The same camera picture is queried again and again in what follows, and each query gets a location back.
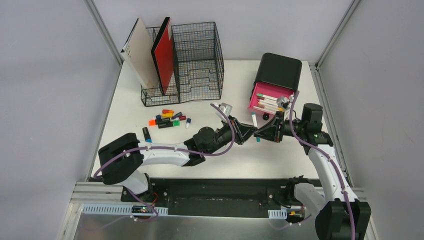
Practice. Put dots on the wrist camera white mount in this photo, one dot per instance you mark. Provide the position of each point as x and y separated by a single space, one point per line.
225 108
285 102

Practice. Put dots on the blue cap white marker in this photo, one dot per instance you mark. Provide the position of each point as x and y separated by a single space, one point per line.
188 122

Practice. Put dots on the orange cap black marker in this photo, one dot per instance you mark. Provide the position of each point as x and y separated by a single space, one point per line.
154 122

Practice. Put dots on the black blue marker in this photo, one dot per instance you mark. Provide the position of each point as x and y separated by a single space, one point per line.
146 134

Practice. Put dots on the black pink drawer unit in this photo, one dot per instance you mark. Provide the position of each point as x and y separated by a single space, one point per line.
277 76

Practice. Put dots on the red brown cap marker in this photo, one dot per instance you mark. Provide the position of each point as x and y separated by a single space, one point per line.
266 100

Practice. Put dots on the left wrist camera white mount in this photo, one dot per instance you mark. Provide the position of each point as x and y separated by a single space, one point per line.
225 108

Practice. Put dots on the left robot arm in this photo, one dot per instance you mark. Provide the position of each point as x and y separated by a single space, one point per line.
121 158

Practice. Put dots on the yellow cap white marker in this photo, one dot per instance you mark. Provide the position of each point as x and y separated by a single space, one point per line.
274 109

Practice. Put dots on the white A4 folder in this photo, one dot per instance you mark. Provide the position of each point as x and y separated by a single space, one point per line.
136 52

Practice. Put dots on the black mounting base plate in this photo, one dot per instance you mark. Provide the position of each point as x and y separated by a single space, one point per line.
226 197

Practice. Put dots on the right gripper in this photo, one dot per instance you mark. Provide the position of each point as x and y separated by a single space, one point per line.
272 135

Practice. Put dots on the brown cap white marker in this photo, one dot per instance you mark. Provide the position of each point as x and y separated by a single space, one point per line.
262 106

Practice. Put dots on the black wire mesh desk organizer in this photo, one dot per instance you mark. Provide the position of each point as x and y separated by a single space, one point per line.
198 67

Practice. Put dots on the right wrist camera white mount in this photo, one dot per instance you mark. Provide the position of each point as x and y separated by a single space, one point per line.
285 102

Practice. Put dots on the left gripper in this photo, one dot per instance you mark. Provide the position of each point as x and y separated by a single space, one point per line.
236 131

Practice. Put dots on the yellow highlighter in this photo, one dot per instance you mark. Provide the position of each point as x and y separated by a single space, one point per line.
167 115

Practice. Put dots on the teal cap white marker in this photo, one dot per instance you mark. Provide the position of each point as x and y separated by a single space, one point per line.
255 123

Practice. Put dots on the green cap black marker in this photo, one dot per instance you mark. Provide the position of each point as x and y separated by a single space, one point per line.
169 124

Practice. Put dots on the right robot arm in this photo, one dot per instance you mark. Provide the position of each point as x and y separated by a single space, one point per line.
338 213

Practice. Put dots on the red A4 folder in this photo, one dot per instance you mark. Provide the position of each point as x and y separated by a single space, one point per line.
163 54

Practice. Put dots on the purple cap white marker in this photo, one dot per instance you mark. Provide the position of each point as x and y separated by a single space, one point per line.
268 104

